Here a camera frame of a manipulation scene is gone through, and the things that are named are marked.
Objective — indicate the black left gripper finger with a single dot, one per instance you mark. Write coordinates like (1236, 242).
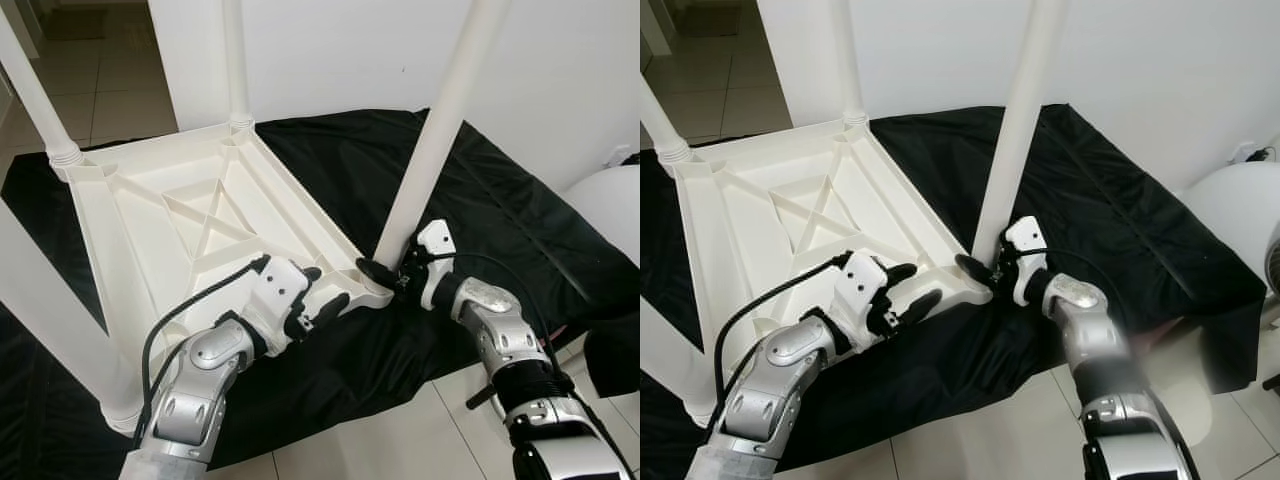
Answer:
(308, 275)
(899, 273)
(330, 310)
(920, 307)

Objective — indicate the white floor fan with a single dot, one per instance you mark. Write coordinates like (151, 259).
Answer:
(610, 210)
(1235, 205)

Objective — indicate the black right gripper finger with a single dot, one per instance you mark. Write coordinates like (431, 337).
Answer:
(378, 273)
(975, 268)

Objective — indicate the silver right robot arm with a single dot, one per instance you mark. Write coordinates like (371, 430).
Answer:
(1090, 330)
(500, 330)

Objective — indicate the black cloth table cover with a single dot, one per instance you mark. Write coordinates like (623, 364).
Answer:
(1130, 200)
(520, 200)

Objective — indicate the pink fabric item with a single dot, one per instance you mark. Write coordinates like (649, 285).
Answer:
(550, 335)
(1150, 335)

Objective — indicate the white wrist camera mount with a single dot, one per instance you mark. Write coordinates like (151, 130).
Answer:
(435, 238)
(862, 285)
(1027, 235)
(278, 290)

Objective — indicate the white plastic children table top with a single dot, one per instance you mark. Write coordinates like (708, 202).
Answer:
(760, 220)
(150, 230)

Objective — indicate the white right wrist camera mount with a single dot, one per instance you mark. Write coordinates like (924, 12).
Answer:
(1027, 235)
(435, 238)

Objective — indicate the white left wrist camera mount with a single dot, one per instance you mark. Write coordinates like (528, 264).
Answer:
(278, 290)
(862, 285)

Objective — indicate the black metal table frame leg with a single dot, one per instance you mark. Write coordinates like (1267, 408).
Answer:
(480, 397)

